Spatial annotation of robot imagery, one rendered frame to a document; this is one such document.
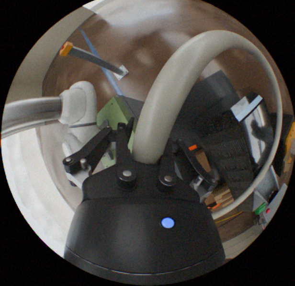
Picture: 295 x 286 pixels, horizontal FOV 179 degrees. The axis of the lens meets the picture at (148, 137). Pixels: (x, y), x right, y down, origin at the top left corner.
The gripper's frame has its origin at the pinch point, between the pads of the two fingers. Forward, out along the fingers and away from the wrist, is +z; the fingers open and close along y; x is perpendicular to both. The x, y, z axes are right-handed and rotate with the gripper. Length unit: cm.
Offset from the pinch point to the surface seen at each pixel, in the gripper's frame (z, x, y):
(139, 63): 138, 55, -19
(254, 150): 11, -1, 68
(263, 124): 11, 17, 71
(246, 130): 16, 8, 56
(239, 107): 25, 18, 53
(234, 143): 22, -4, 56
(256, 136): 12, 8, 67
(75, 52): 60, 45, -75
